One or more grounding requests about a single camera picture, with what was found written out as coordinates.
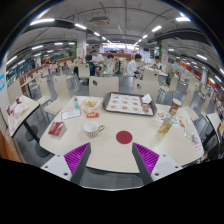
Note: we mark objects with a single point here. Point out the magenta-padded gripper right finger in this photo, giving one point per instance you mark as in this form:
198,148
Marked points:
148,160

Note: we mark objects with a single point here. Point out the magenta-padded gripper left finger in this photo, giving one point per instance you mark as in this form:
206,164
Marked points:
75,160

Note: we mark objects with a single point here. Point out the clear bottle with yellow drink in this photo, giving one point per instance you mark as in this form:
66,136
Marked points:
165,126

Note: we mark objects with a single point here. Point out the flat round red coaster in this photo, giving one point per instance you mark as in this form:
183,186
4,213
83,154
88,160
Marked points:
124,137

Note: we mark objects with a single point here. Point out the red carton box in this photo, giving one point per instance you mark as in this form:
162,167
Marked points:
56,128

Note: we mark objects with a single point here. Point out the colourful printed leaflet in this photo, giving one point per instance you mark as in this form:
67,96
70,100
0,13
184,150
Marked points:
161,116

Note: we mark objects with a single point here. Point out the white printed card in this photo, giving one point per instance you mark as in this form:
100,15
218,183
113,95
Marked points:
70,114

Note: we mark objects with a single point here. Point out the small red sauce packet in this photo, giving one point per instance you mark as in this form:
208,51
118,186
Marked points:
92,114

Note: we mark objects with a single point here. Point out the clear plastic packet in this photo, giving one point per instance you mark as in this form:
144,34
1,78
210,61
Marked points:
190,134

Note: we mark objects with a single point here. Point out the small red snack packet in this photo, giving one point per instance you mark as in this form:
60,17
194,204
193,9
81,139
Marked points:
181,122

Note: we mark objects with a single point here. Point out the small clear sanitiser bottle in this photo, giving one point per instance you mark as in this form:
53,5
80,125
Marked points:
76,102

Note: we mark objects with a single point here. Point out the paper wrapper with fried food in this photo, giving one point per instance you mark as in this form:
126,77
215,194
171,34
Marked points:
90,104

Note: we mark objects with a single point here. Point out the red paper cup with lid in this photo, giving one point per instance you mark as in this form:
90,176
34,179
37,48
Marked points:
174,107

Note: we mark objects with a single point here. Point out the dark food tray with paper liner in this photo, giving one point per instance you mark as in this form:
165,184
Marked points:
128,104

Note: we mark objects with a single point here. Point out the crumpled white napkin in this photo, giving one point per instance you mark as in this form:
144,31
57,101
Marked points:
146,98

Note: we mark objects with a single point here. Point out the beige neighbour table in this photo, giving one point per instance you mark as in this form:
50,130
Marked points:
31,106

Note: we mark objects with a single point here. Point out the beige chair with round hole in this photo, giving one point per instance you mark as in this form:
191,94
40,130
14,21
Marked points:
103,86
145,87

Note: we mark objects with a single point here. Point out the beige table with dark edge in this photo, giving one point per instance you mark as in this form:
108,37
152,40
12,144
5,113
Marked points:
213,121

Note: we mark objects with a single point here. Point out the crumpled paper wrapper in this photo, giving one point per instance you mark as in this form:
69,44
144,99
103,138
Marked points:
16,109

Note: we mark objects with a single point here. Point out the group of beige chairs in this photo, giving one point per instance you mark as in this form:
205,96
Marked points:
84,70

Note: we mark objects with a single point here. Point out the person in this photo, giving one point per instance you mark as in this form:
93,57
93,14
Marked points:
156,64
97,58
110,56
90,66
51,67
133,66

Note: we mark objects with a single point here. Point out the ceiling air conditioner unit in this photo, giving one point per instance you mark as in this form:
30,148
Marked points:
100,20

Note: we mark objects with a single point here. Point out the group of ceiling lights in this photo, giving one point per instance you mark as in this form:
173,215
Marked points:
42,21

